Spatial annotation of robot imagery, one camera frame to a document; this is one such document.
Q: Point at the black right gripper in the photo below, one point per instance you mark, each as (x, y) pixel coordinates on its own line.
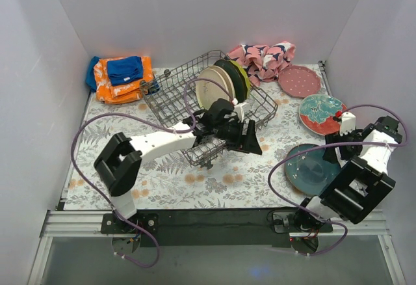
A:
(333, 140)

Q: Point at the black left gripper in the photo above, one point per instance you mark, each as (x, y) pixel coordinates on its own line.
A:
(244, 136)

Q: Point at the dark blue floral plate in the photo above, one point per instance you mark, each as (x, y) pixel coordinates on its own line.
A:
(237, 79)
(309, 173)

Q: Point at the red teal floral plate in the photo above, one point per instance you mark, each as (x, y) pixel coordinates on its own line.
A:
(317, 111)

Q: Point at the cream green plate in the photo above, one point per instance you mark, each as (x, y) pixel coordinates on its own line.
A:
(226, 78)
(209, 88)

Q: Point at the green polka dot plate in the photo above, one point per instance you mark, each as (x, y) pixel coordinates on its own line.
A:
(244, 76)

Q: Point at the grey wire dish rack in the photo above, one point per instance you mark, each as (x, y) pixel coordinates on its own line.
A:
(168, 96)

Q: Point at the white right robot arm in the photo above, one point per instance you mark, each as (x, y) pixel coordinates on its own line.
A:
(347, 181)

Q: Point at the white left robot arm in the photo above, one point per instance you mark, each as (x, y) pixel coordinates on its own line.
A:
(119, 162)

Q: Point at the floral patterned table mat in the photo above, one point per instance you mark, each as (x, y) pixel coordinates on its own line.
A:
(235, 180)

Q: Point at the pink polka dot plate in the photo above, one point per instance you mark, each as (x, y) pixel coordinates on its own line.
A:
(299, 81)

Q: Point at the pink navy patterned cloth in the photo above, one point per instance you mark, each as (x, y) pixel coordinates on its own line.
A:
(263, 63)

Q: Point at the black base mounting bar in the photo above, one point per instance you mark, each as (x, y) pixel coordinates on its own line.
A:
(214, 227)

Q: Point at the orange white patterned cloth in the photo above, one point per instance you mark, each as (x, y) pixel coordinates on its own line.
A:
(114, 95)

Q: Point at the blue folded towel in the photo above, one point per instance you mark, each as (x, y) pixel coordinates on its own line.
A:
(120, 72)

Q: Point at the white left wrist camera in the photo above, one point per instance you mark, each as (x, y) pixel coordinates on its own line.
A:
(240, 109)

